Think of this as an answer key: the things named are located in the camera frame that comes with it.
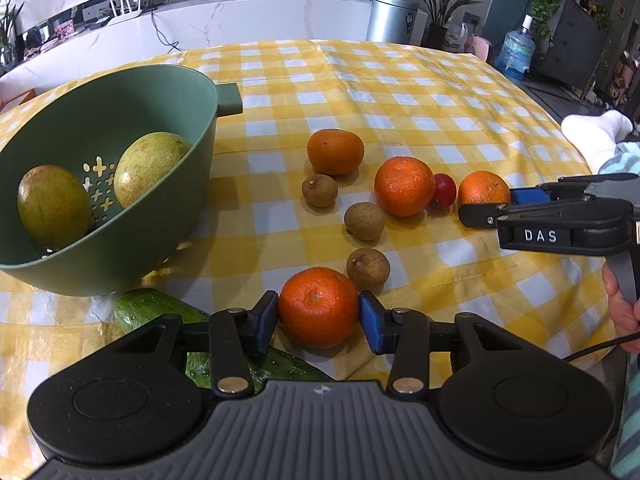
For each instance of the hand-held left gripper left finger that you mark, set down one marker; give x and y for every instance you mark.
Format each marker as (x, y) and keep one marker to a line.
(262, 322)

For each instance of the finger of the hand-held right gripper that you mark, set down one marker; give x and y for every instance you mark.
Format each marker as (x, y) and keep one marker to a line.
(475, 216)
(522, 195)

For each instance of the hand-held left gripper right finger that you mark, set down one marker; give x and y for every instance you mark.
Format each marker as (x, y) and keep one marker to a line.
(372, 327)

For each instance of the orange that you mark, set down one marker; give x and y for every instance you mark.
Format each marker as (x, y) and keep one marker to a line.
(484, 190)
(335, 152)
(317, 307)
(404, 186)

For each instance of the red cherry tomato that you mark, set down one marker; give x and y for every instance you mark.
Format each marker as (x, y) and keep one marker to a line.
(444, 191)

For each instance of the green colander bowl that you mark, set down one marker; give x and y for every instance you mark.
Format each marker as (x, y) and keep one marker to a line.
(125, 125)

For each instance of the person's right hand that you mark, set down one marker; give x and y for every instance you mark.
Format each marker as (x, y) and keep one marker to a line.
(622, 310)

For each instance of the person's white socked foot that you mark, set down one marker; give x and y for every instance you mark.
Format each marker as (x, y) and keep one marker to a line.
(595, 132)

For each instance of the green cucumber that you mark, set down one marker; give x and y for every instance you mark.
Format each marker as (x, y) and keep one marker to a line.
(150, 307)

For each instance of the yellow checked tablecloth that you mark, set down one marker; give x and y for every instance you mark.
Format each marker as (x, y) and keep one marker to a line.
(425, 110)

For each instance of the blue water jug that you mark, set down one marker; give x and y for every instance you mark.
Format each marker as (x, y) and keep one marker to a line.
(517, 52)

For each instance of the pink stool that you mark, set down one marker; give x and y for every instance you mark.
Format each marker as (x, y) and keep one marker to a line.
(481, 49)

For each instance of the dark cabinet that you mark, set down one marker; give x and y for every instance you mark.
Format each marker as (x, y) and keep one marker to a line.
(570, 45)

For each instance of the yellow-green mango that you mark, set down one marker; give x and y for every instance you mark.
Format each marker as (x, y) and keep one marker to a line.
(147, 165)
(52, 207)

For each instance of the potted long-leaf plant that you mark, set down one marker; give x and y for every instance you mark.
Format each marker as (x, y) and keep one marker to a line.
(440, 5)

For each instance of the silver trash can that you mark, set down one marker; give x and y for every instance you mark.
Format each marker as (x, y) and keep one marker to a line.
(392, 17)

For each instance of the white marble console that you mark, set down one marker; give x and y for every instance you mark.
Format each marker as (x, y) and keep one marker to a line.
(240, 22)

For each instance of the white router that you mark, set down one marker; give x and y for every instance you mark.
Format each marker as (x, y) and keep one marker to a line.
(125, 15)

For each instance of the leafy potted plant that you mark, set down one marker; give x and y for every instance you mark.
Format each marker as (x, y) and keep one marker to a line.
(7, 30)

